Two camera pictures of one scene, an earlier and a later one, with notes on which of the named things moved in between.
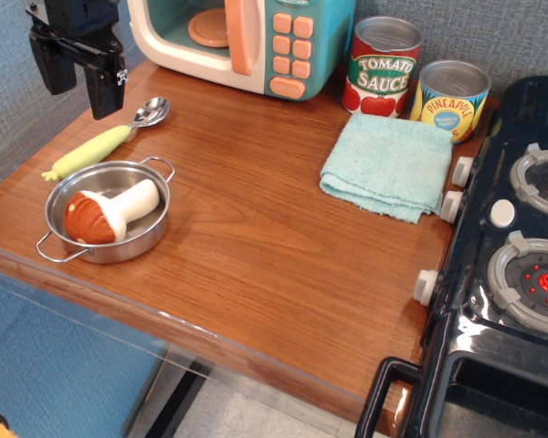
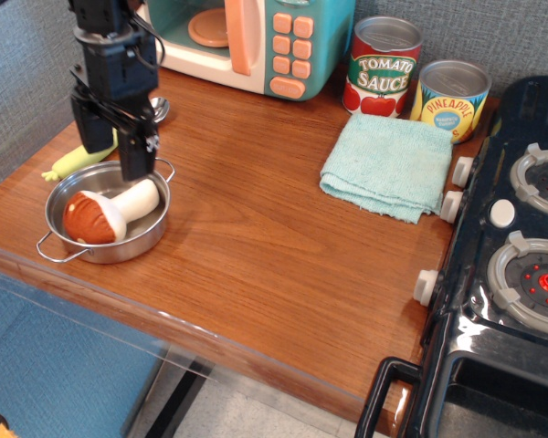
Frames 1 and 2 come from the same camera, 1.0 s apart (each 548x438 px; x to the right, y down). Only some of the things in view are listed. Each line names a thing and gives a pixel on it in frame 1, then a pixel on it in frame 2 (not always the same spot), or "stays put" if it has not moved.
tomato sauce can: x=383 y=65 stays put
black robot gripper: x=68 y=32 → x=119 y=77
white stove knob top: x=461 y=171 stays put
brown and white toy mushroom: x=91 y=218 stays put
